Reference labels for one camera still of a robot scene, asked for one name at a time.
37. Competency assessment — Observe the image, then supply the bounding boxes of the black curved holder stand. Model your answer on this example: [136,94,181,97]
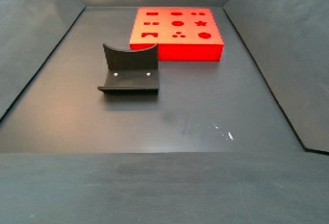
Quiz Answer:
[98,44,160,93]

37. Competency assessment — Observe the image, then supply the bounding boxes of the red shape sorter block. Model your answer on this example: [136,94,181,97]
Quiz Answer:
[130,7,224,62]

